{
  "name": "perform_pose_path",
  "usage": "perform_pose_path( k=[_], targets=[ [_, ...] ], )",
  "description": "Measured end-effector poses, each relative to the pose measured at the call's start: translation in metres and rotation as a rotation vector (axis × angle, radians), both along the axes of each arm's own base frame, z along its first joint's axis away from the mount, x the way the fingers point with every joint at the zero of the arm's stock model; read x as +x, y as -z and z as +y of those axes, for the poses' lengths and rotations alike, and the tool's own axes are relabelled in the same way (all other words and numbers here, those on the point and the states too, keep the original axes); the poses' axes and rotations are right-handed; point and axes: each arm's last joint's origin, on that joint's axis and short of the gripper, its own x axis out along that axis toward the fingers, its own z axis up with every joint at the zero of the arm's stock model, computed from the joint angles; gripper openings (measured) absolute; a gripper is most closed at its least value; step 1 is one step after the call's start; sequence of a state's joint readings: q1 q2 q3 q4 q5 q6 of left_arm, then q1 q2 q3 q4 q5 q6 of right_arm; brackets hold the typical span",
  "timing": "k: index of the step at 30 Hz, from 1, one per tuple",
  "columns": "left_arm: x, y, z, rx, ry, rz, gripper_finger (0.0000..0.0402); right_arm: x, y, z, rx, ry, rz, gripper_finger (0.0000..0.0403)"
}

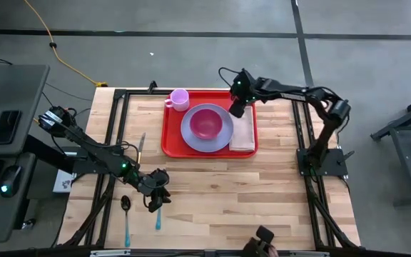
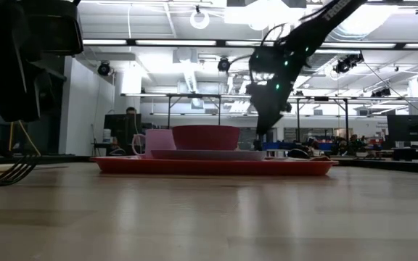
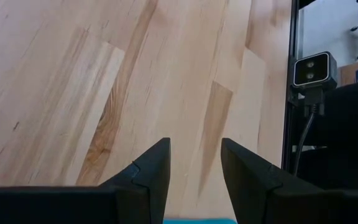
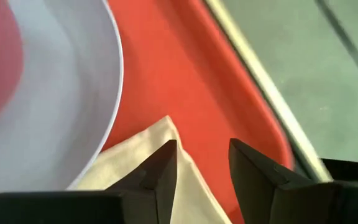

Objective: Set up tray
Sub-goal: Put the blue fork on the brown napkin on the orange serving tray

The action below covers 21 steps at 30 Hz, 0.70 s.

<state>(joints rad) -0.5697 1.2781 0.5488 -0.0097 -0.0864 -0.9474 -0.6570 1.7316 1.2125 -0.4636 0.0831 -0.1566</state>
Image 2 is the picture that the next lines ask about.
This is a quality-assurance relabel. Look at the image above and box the white ring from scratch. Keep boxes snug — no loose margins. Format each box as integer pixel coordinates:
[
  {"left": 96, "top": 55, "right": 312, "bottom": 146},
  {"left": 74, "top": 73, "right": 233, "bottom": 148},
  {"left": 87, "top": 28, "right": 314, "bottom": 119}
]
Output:
[{"left": 189, "top": 9, "right": 210, "bottom": 30}]

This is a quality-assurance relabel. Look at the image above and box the long light bar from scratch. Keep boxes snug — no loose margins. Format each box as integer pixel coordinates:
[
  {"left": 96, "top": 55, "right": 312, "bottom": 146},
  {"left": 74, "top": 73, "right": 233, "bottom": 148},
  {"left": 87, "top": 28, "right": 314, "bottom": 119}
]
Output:
[{"left": 81, "top": 38, "right": 418, "bottom": 51}]

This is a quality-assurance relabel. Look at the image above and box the red plastic tray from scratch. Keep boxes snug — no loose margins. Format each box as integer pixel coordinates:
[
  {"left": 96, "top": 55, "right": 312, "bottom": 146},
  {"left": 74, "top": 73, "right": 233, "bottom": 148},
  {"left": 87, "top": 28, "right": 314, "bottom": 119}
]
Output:
[{"left": 90, "top": 155, "right": 340, "bottom": 178}]

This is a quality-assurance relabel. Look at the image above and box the lavender round plate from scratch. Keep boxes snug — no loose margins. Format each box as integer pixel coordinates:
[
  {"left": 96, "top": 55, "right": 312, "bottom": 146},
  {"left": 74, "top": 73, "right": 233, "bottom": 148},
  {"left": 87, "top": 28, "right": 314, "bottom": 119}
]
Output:
[{"left": 149, "top": 149, "right": 268, "bottom": 162}]

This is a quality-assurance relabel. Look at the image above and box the magenta bowl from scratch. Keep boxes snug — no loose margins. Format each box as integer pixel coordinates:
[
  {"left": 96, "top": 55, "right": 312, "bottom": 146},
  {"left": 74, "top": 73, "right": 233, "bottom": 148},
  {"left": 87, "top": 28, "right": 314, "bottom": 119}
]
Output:
[{"left": 171, "top": 125, "right": 242, "bottom": 152}]

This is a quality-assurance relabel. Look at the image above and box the black round spotlight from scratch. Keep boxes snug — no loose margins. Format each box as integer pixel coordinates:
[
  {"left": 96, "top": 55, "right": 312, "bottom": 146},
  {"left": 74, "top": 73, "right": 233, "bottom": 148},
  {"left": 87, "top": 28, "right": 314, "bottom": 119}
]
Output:
[
  {"left": 371, "top": 86, "right": 391, "bottom": 98},
  {"left": 97, "top": 60, "right": 112, "bottom": 77},
  {"left": 334, "top": 52, "right": 364, "bottom": 75},
  {"left": 217, "top": 57, "right": 231, "bottom": 73}
]

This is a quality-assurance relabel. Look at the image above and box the black aluminium table frame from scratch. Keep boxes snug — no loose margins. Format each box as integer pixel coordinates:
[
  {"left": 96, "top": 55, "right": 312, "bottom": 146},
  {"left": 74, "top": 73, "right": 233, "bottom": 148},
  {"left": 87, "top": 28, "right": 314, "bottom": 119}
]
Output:
[{"left": 0, "top": 154, "right": 418, "bottom": 175}]

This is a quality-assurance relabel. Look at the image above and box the blue bin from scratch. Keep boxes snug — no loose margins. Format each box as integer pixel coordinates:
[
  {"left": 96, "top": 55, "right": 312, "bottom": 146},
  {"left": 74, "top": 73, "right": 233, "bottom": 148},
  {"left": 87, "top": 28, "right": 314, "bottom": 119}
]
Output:
[{"left": 261, "top": 141, "right": 335, "bottom": 152}]

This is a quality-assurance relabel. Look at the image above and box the black metal table frame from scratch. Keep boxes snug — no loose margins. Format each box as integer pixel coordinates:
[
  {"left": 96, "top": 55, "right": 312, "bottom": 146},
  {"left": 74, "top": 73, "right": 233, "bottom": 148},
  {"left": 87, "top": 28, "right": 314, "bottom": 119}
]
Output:
[
  {"left": 120, "top": 93, "right": 253, "bottom": 126},
  {"left": 288, "top": 96, "right": 418, "bottom": 141}
]

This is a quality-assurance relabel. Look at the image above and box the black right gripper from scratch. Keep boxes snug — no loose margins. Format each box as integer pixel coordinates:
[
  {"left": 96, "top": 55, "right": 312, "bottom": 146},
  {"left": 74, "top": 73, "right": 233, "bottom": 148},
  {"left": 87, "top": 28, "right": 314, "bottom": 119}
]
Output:
[{"left": 247, "top": 43, "right": 306, "bottom": 151}]

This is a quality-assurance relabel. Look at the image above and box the dark desk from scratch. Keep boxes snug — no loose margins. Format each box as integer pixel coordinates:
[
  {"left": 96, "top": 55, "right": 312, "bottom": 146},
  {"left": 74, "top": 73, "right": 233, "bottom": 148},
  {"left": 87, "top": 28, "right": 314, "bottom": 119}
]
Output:
[{"left": 392, "top": 146, "right": 418, "bottom": 163}]

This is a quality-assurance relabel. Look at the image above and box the black computer monitor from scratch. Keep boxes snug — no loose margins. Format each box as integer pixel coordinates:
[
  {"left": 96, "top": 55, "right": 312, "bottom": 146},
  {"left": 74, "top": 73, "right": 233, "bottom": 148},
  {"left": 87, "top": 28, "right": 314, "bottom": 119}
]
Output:
[
  {"left": 387, "top": 115, "right": 418, "bottom": 143},
  {"left": 103, "top": 113, "right": 142, "bottom": 157}
]

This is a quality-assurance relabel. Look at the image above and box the light pink mug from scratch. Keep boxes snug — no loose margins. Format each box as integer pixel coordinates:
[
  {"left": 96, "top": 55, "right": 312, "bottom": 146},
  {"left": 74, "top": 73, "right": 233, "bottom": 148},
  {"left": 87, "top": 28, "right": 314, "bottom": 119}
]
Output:
[{"left": 131, "top": 129, "right": 177, "bottom": 160}]

